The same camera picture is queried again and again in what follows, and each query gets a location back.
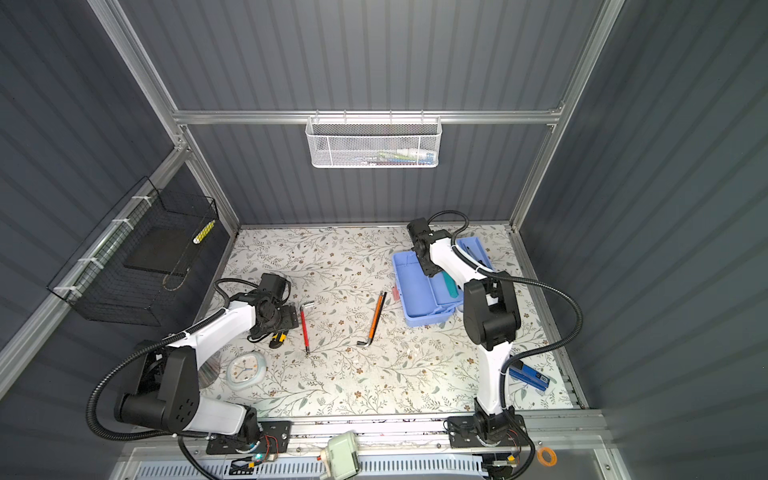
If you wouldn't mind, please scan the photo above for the white wire wall basket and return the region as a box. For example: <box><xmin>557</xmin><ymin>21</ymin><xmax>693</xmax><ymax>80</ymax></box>
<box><xmin>305</xmin><ymin>117</ymin><xmax>443</xmax><ymax>169</ymax></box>

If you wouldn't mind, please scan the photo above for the cup of pencils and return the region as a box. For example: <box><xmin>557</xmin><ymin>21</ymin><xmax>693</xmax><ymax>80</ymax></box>
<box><xmin>197</xmin><ymin>352</ymin><xmax>222</xmax><ymax>390</ymax></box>

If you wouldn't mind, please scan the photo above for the blue stapler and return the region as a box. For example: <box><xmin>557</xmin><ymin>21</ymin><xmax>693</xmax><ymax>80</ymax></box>
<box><xmin>508</xmin><ymin>360</ymin><xmax>550</xmax><ymax>392</ymax></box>

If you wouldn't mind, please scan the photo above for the black hex key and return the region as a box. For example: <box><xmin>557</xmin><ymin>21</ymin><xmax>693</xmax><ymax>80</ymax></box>
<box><xmin>356</xmin><ymin>293</ymin><xmax>388</xmax><ymax>349</ymax></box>

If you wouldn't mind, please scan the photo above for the orange pencil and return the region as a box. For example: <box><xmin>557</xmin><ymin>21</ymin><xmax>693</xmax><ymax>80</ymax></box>
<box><xmin>367</xmin><ymin>291</ymin><xmax>388</xmax><ymax>344</ymax></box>

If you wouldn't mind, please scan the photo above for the green white device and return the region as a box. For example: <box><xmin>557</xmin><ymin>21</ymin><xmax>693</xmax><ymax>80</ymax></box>
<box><xmin>318</xmin><ymin>431</ymin><xmax>362</xmax><ymax>480</ymax></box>

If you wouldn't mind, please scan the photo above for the yellow black utility knife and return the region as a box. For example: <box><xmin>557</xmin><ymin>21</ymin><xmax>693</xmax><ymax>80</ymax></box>
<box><xmin>269</xmin><ymin>330</ymin><xmax>288</xmax><ymax>349</ymax></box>

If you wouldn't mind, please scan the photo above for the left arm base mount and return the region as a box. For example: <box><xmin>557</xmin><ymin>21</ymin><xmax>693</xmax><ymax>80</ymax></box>
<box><xmin>206</xmin><ymin>421</ymin><xmax>293</xmax><ymax>455</ymax></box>

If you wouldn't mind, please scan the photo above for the black wire side basket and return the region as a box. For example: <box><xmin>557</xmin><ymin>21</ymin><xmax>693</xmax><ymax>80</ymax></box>
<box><xmin>48</xmin><ymin>184</ymin><xmax>219</xmax><ymax>327</ymax></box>

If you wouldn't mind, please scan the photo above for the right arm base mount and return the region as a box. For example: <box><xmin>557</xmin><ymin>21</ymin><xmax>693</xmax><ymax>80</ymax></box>
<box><xmin>443</xmin><ymin>415</ymin><xmax>528</xmax><ymax>449</ymax></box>

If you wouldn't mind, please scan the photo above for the white blue tool box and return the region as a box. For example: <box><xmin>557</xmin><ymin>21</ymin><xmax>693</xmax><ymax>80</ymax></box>
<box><xmin>392</xmin><ymin>250</ymin><xmax>464</xmax><ymax>328</ymax></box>

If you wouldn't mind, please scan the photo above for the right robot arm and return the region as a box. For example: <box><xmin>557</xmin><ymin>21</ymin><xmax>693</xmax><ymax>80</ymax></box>
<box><xmin>407</xmin><ymin>210</ymin><xmax>584</xmax><ymax>444</ymax></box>

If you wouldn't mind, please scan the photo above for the red hex key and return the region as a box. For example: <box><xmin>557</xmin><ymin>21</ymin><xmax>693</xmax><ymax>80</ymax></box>
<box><xmin>299</xmin><ymin>301</ymin><xmax>315</xmax><ymax>356</ymax></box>

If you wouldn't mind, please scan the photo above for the teal utility knife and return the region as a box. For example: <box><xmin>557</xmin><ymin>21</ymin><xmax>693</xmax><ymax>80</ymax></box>
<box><xmin>442</xmin><ymin>271</ymin><xmax>459</xmax><ymax>298</ymax></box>

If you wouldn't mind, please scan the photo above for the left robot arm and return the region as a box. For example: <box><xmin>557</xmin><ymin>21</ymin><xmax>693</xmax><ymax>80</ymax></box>
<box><xmin>85</xmin><ymin>273</ymin><xmax>298</xmax><ymax>444</ymax></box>

